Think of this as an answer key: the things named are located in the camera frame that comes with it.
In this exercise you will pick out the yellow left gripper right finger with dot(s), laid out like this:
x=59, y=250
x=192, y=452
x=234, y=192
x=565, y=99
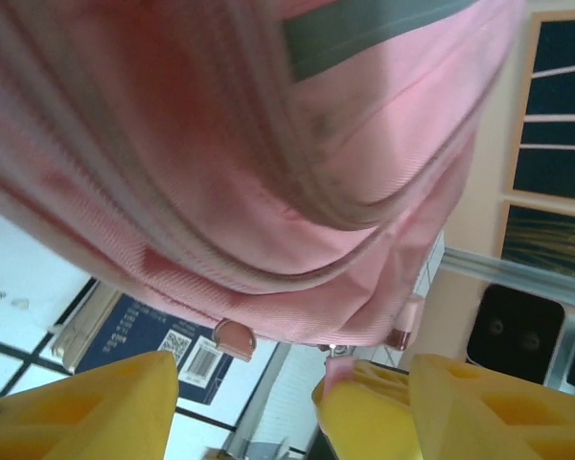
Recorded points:
x=508, y=421

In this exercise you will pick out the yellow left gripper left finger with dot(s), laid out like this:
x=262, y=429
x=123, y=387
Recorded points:
x=76, y=417

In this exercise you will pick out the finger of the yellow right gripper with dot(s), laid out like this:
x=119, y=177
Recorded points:
x=383, y=373
x=374, y=421

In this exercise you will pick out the dark blue book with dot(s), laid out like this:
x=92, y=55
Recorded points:
x=139, y=330

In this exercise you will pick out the pink backpack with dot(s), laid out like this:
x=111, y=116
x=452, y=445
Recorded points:
x=220, y=144

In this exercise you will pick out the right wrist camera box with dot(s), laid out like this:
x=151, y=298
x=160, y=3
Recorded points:
x=508, y=330

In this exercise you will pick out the wall panel with pink flowers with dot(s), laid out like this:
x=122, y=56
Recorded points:
x=565, y=48

